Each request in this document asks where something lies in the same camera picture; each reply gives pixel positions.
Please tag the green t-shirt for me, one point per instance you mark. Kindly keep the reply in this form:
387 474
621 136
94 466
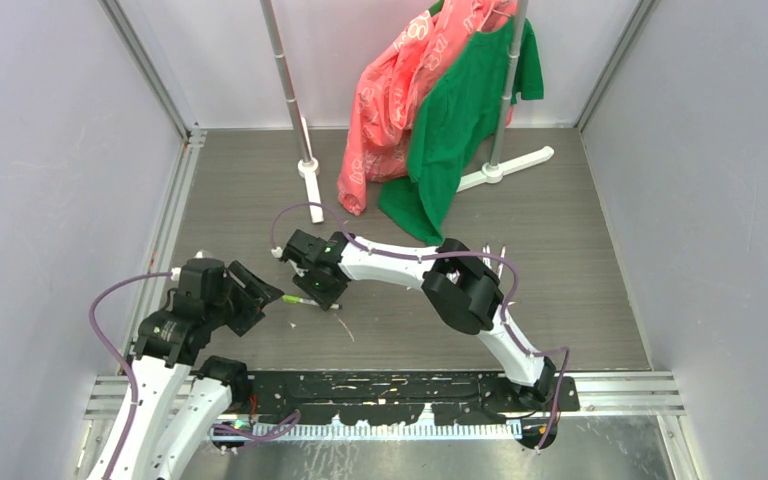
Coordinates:
458 114

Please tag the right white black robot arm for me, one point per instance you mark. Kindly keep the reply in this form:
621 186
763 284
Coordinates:
458 282

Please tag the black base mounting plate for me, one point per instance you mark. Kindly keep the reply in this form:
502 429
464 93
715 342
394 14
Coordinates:
389 397

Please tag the pink patterned garment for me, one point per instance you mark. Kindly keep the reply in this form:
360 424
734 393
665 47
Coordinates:
391 89

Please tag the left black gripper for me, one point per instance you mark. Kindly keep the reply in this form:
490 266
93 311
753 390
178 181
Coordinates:
260 293

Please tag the left clothes rack pole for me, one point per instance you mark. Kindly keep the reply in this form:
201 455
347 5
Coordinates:
308 165

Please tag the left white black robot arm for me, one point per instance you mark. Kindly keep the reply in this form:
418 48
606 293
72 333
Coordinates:
171 402

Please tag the perforated metal rail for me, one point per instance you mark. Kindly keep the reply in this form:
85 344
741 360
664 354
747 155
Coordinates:
422 430

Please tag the right clothes rack pole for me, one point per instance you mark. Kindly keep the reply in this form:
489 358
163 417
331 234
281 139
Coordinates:
494 171

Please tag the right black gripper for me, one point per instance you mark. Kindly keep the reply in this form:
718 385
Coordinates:
302 282

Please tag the light green capped marker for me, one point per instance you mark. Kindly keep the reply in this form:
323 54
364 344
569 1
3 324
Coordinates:
290 299

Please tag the clothes rack pole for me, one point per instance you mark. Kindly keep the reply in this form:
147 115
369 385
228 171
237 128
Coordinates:
494 171
308 165

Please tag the magenta capped marker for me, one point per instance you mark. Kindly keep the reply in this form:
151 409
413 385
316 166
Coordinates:
500 263

